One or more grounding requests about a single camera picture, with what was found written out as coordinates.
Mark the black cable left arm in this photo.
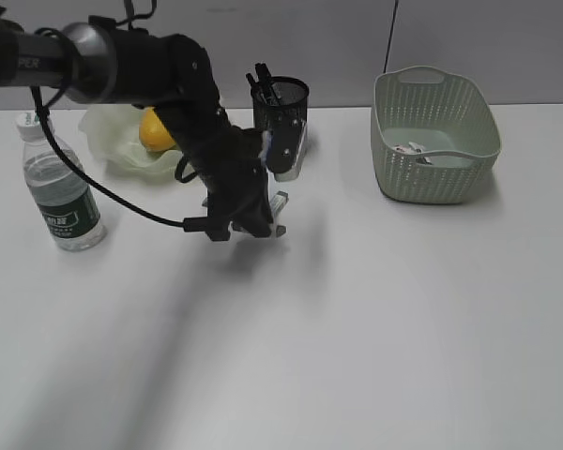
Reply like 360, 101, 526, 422
27, 25, 207, 233

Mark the black mesh pen holder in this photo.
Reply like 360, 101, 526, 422
251, 77, 311, 146

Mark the yellow mango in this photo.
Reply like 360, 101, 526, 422
139, 108, 176, 153

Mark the pale green wavy glass plate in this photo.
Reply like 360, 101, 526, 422
79, 105, 182, 178

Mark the white waste paper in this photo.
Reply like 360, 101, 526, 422
393, 142, 433, 165

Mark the clear water bottle green label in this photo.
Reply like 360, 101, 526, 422
15, 112, 107, 251

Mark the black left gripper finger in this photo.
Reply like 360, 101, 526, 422
234, 196, 273, 238
203, 196, 231, 242

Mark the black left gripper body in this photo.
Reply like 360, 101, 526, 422
177, 122, 307, 234

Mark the black marker pen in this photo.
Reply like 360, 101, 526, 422
246, 73, 267, 104
259, 63, 281, 106
255, 63, 276, 105

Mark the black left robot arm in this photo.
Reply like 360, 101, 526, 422
0, 6, 309, 242

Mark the pale green plastic basket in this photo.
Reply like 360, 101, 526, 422
370, 66, 501, 204

